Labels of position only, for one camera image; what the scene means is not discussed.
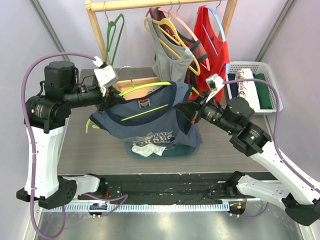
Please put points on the red tank top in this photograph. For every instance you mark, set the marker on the red tank top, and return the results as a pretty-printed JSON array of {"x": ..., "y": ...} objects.
[{"x": 200, "y": 34}]

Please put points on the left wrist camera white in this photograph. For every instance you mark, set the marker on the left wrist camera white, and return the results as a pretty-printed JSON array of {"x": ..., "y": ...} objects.
[{"x": 106, "y": 77}]

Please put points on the light blue hanger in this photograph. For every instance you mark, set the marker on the light blue hanger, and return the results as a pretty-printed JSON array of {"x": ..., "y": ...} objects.
[{"x": 217, "y": 44}]

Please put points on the aluminium frame post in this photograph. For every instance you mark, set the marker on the aluminium frame post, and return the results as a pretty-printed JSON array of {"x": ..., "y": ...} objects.
[
  {"x": 275, "y": 29},
  {"x": 38, "y": 9}
]

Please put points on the yellow hanger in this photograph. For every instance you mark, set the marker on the yellow hanger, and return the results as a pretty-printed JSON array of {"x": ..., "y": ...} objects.
[{"x": 194, "y": 66}]

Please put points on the aluminium frame post right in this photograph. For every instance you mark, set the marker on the aluminium frame post right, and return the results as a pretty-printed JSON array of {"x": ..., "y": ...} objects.
[{"x": 275, "y": 29}]

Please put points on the white plastic basket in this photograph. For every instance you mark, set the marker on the white plastic basket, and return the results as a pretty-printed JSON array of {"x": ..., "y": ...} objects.
[{"x": 263, "y": 72}]

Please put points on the aluminium frame post left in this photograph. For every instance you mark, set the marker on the aluminium frame post left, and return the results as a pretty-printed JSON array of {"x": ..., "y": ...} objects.
[{"x": 38, "y": 9}]

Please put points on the grey tank top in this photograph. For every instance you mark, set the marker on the grey tank top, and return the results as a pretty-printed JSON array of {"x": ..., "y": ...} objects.
[{"x": 171, "y": 61}]

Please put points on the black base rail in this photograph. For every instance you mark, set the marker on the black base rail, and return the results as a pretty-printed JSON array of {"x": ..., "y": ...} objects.
[{"x": 168, "y": 188}]

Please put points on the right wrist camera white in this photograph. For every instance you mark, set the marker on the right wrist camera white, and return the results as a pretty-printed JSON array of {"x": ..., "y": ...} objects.
[{"x": 215, "y": 84}]

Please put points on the white slotted cable duct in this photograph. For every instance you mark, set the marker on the white slotted cable duct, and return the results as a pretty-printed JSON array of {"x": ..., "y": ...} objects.
[{"x": 126, "y": 208}]

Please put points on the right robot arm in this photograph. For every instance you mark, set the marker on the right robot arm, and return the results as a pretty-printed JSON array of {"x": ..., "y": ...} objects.
[{"x": 297, "y": 194}]

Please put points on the lime green hanger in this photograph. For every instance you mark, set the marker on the lime green hanger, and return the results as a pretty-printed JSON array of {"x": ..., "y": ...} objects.
[{"x": 143, "y": 102}]

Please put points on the folded navy shirt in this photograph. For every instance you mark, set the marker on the folded navy shirt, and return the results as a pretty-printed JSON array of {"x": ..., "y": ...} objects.
[{"x": 233, "y": 87}]

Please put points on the white tank top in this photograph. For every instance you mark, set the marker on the white tank top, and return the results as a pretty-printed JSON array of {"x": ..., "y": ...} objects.
[{"x": 148, "y": 150}]

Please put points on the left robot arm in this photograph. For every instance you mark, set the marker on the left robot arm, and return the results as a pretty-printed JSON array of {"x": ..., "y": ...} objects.
[{"x": 48, "y": 113}]

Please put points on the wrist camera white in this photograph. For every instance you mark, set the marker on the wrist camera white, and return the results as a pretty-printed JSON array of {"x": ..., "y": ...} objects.
[
  {"x": 106, "y": 77},
  {"x": 215, "y": 84}
]

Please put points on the maroon tank top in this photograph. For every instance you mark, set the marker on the maroon tank top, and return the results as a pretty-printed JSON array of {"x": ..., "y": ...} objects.
[{"x": 193, "y": 43}]

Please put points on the dark green hanger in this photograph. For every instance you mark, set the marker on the dark green hanger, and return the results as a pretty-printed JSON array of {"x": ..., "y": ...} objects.
[{"x": 110, "y": 37}]

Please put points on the folded green shirt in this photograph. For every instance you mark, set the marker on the folded green shirt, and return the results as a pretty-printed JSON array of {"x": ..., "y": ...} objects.
[{"x": 263, "y": 96}]

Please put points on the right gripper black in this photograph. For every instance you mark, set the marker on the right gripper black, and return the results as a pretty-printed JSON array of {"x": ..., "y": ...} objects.
[{"x": 198, "y": 110}]

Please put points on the navy blue tank top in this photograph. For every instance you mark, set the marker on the navy blue tank top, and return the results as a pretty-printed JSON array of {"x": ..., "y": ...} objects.
[{"x": 158, "y": 123}]

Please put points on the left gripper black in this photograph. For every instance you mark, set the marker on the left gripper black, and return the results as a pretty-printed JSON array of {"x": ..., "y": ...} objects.
[{"x": 110, "y": 97}]

